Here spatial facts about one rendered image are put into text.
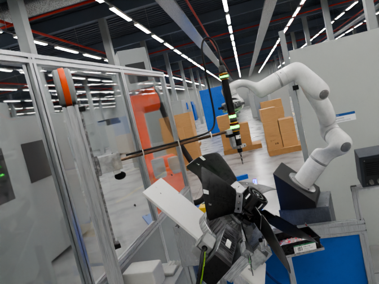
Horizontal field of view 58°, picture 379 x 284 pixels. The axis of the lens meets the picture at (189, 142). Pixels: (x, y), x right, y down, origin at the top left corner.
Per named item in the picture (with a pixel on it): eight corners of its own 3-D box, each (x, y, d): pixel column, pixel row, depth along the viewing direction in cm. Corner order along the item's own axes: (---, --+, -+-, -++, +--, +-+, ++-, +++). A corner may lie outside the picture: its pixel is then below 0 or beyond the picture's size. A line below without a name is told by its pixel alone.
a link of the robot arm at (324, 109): (333, 153, 209) (321, 141, 223) (352, 143, 207) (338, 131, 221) (305, 88, 185) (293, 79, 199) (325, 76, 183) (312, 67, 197)
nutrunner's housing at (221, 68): (238, 153, 166) (218, 59, 161) (234, 152, 169) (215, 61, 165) (245, 151, 167) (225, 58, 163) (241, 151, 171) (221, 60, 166)
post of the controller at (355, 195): (357, 220, 193) (351, 187, 191) (356, 218, 195) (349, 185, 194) (363, 220, 192) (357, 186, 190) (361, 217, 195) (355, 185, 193)
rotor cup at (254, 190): (252, 229, 155) (270, 208, 152) (227, 208, 157) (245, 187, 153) (254, 217, 169) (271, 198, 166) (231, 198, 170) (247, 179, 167)
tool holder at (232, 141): (232, 150, 163) (228, 130, 162) (226, 150, 169) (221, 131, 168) (249, 145, 166) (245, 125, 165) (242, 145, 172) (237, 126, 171)
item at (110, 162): (99, 176, 142) (94, 156, 141) (97, 174, 149) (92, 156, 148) (123, 169, 145) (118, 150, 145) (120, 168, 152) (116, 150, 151)
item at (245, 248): (249, 258, 136) (242, 253, 136) (247, 249, 142) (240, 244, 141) (253, 254, 136) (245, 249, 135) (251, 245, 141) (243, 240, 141)
